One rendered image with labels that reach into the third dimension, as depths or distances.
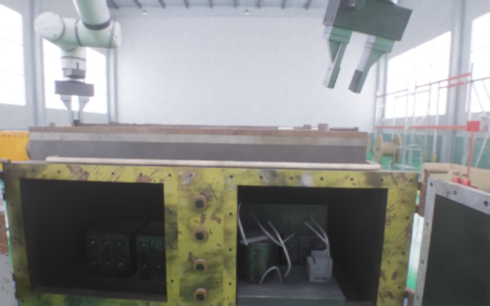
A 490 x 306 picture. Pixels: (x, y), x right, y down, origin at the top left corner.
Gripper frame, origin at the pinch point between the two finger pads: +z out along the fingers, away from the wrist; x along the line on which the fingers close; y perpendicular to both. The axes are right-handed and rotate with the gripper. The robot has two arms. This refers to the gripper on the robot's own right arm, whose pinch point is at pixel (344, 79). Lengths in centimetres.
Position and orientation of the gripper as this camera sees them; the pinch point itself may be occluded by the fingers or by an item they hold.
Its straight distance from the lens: 51.4
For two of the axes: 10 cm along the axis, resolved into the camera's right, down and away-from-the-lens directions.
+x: 9.8, 1.2, 1.5
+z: -1.8, 8.6, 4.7
